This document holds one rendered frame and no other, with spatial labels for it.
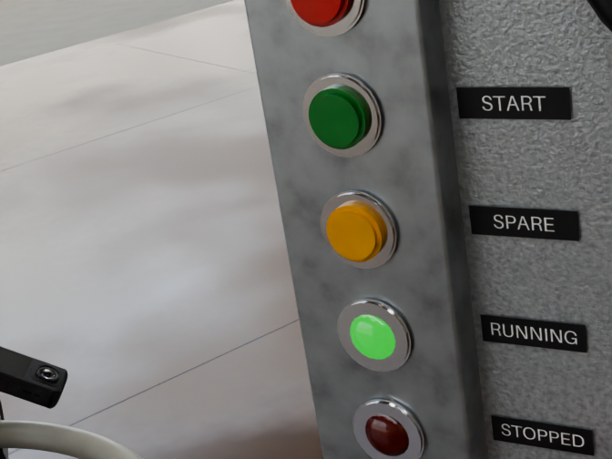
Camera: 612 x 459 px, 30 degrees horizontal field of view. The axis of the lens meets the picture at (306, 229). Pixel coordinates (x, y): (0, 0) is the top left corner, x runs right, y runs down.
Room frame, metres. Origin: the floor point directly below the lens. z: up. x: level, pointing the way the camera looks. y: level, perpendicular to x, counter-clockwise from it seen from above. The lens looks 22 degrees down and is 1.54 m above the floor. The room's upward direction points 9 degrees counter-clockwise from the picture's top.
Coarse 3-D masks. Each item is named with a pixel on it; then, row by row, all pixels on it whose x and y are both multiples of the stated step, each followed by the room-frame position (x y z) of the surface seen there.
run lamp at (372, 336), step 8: (360, 320) 0.45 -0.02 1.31; (368, 320) 0.45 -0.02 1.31; (376, 320) 0.44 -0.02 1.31; (352, 328) 0.45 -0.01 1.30; (360, 328) 0.45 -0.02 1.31; (368, 328) 0.44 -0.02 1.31; (376, 328) 0.44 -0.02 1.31; (384, 328) 0.44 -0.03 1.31; (352, 336) 0.45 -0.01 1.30; (360, 336) 0.45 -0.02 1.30; (368, 336) 0.44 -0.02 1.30; (376, 336) 0.44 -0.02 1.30; (384, 336) 0.44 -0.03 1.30; (392, 336) 0.44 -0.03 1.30; (360, 344) 0.45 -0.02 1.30; (368, 344) 0.44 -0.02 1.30; (376, 344) 0.44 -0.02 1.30; (384, 344) 0.44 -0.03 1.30; (392, 344) 0.44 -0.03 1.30; (368, 352) 0.45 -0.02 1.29; (376, 352) 0.44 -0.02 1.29; (384, 352) 0.44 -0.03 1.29; (392, 352) 0.44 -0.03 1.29
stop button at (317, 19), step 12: (300, 0) 0.45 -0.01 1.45; (312, 0) 0.44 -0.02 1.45; (324, 0) 0.44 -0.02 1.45; (336, 0) 0.44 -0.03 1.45; (348, 0) 0.44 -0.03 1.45; (300, 12) 0.45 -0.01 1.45; (312, 12) 0.44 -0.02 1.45; (324, 12) 0.44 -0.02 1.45; (336, 12) 0.44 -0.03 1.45; (312, 24) 0.45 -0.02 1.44; (324, 24) 0.44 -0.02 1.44
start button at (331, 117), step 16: (320, 96) 0.45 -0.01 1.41; (336, 96) 0.44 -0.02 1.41; (352, 96) 0.44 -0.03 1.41; (320, 112) 0.45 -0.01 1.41; (336, 112) 0.44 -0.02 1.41; (352, 112) 0.44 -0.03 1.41; (320, 128) 0.45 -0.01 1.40; (336, 128) 0.44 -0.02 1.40; (352, 128) 0.44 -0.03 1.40; (336, 144) 0.44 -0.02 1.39; (352, 144) 0.44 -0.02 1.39
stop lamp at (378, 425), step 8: (376, 416) 0.45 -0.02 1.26; (384, 416) 0.45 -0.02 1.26; (368, 424) 0.45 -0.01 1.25; (376, 424) 0.45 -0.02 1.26; (384, 424) 0.44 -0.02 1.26; (392, 424) 0.44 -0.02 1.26; (400, 424) 0.44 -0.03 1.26; (368, 432) 0.45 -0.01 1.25; (376, 432) 0.45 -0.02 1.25; (384, 432) 0.44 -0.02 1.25; (392, 432) 0.44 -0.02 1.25; (400, 432) 0.44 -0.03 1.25; (368, 440) 0.45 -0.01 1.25; (376, 440) 0.45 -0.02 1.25; (384, 440) 0.44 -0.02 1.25; (392, 440) 0.44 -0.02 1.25; (400, 440) 0.44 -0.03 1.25; (408, 440) 0.44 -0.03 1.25; (376, 448) 0.45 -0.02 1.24; (384, 448) 0.44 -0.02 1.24; (392, 448) 0.44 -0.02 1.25; (400, 448) 0.44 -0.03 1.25
